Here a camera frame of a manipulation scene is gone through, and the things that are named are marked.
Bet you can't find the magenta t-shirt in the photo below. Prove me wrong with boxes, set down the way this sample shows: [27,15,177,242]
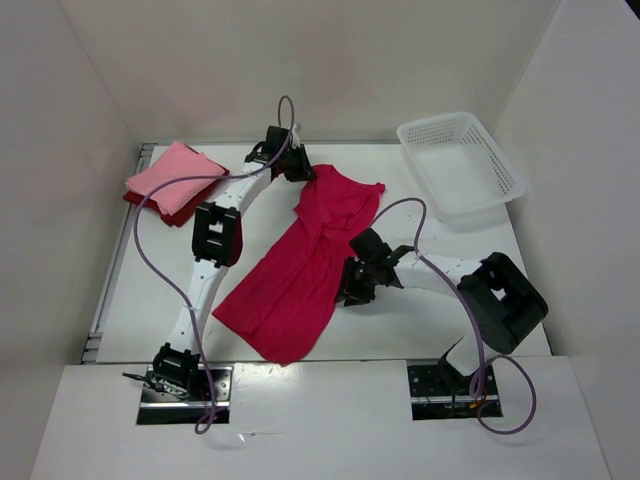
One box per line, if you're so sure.
[212,164,386,365]

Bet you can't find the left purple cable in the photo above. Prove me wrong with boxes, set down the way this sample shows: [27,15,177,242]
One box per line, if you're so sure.
[133,95,304,434]

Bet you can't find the purple cable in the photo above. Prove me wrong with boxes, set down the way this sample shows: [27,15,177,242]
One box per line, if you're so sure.
[370,197,539,435]
[133,95,304,434]

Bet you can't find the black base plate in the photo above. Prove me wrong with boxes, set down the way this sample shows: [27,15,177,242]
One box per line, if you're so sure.
[136,364,233,426]
[406,360,503,421]

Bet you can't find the light pink t-shirt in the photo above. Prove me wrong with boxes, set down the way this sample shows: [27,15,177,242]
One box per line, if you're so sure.
[125,141,227,216]

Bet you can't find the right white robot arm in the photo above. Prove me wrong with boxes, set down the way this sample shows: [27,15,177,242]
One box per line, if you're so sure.
[335,228,549,380]

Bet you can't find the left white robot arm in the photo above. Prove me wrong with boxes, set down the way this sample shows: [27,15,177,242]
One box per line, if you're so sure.
[152,126,315,397]

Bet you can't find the dark red t-shirt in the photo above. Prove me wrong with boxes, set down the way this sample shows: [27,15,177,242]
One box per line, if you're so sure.
[123,164,229,227]

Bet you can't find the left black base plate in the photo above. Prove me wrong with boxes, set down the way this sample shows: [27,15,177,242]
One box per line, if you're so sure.
[136,364,233,426]

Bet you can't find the white plastic basket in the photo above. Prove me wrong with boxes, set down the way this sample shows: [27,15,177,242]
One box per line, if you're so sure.
[396,112,526,232]

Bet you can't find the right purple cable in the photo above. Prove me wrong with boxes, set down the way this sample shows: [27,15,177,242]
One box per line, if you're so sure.
[370,197,539,435]

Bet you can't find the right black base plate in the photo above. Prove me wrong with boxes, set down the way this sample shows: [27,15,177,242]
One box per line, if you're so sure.
[406,360,503,421]

